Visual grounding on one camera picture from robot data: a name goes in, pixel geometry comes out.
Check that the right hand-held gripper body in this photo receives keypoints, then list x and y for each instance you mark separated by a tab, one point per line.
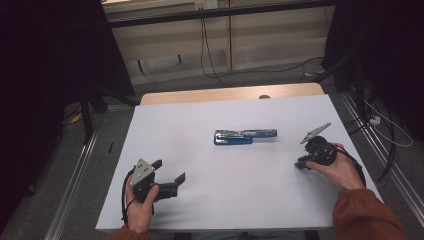
321	150

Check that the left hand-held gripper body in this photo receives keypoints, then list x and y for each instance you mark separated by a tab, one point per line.
143	171

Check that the blue stapler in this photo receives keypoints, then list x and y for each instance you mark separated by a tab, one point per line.
233	138

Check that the person's right hand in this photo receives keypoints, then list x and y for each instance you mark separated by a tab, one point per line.
343	170

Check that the person's left hand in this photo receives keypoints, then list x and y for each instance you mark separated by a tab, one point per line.
140	216

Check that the white power adapter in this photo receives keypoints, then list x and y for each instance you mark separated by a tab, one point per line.
375	120

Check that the white table mat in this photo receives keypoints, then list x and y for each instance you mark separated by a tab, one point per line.
233	183

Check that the dark round table grommet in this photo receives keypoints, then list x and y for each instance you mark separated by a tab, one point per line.
264	97

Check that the yellow floor tape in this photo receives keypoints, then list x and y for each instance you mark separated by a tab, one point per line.
76	117
313	73

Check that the black stand legs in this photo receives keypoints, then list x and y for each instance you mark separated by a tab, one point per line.
87	116

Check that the person's grey trousers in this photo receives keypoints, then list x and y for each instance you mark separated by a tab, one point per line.
246	236

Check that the black curtain with stand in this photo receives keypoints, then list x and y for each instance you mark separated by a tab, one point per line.
393	50

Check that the large black curtain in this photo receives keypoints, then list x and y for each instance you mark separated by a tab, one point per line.
50	66

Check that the black horizontal bar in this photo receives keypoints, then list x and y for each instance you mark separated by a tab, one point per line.
216	13

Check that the aluminium floor rail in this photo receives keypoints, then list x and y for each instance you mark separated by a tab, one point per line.
71	186
403	186

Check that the white wall socket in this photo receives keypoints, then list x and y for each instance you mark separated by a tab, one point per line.
206	4

